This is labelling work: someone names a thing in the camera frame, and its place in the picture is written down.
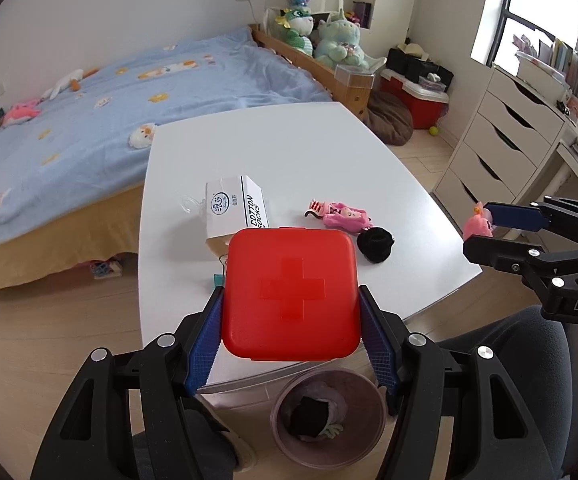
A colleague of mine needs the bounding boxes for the pink doll keychain large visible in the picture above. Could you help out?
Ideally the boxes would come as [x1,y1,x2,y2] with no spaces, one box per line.
[462,203,495,240]

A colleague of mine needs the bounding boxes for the blue binder clips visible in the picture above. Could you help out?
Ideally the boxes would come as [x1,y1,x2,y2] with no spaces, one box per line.
[212,253,229,291]

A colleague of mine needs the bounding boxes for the red first aid box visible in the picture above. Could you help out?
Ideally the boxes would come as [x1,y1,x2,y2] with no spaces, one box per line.
[222,228,361,362]

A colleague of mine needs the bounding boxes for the black sock pack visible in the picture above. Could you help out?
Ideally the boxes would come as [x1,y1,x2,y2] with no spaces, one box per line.
[287,396,330,440]

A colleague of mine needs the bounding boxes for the white cotton socks box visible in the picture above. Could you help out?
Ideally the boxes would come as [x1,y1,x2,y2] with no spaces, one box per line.
[204,176,268,257]

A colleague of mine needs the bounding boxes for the white desk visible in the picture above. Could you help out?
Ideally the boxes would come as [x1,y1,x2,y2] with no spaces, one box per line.
[538,143,578,200]

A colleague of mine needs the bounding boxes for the white drawer cabinet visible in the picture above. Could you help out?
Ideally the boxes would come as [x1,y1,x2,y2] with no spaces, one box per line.
[432,67,577,228]

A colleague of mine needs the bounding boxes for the black hair scrunchie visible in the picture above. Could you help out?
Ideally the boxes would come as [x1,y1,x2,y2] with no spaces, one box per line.
[356,226,395,263]

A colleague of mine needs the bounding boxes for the red cooler box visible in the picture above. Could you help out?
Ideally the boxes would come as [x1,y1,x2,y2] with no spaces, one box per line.
[380,68,449,129]

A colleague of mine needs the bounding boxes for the books and papers stack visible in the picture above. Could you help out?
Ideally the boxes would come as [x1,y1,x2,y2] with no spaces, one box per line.
[512,35,578,116]

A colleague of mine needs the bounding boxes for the brown bean bag cushion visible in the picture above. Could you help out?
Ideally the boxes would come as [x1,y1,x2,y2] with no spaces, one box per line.
[363,90,414,146]

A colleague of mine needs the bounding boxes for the white table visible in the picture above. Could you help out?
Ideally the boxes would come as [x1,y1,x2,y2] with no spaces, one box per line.
[138,102,480,342]

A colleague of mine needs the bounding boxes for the black bag on cooler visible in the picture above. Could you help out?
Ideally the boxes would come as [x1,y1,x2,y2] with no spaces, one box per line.
[387,42,454,90]

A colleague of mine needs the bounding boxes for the wooden bed footboard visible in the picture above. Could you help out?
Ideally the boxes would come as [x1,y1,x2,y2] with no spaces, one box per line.
[250,24,375,120]

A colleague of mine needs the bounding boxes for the folding camp chair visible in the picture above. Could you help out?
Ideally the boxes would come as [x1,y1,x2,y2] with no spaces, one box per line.
[335,55,387,86]

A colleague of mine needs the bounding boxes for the bed with blue sheet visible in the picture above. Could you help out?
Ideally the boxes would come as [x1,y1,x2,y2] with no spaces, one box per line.
[0,27,329,289]

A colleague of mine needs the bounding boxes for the mint green bear plush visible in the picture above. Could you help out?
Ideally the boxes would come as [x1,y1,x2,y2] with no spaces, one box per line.
[314,9,365,70]

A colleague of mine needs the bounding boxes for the white plush on bed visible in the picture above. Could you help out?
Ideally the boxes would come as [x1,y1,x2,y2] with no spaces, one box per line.
[41,68,84,101]

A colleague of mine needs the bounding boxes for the pink plush on bed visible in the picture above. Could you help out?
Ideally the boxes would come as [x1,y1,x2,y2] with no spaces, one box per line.
[1,100,41,128]

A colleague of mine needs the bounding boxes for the green dragon plush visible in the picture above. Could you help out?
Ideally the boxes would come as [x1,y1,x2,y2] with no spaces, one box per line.
[274,6,314,56]

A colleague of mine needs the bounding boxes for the pink doll keychain small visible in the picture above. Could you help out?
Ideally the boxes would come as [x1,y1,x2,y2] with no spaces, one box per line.
[304,200,373,235]

